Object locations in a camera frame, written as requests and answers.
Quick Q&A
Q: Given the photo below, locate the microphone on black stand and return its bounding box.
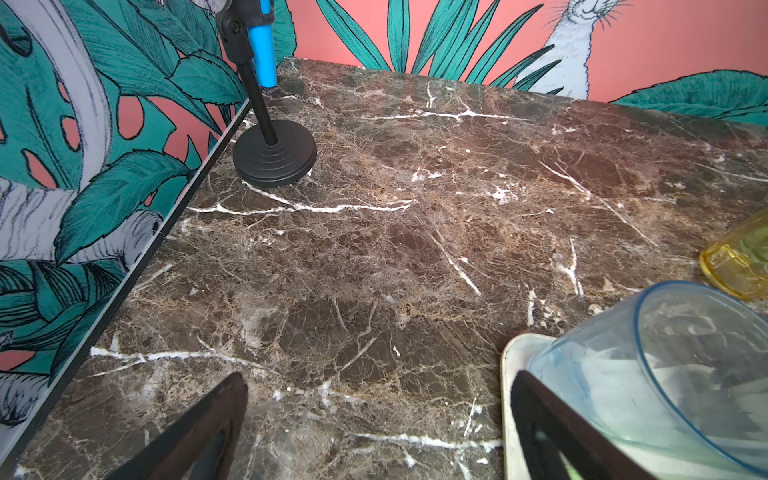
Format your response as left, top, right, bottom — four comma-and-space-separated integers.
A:
216, 1, 317, 189

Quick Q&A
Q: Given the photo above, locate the blue tall plastic glass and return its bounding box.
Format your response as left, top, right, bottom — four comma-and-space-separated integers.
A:
527, 281, 767, 479

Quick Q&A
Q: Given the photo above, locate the short yellow glass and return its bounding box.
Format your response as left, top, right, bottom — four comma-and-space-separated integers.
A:
699, 208, 767, 300

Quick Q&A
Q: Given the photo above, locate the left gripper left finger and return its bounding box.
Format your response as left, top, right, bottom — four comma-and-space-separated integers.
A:
107, 372, 248, 480

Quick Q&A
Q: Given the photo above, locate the beige plastic tray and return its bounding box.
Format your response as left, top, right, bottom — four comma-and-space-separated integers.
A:
502, 329, 767, 479

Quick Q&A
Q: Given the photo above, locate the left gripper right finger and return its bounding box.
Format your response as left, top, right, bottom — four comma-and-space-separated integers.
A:
510, 370, 653, 479

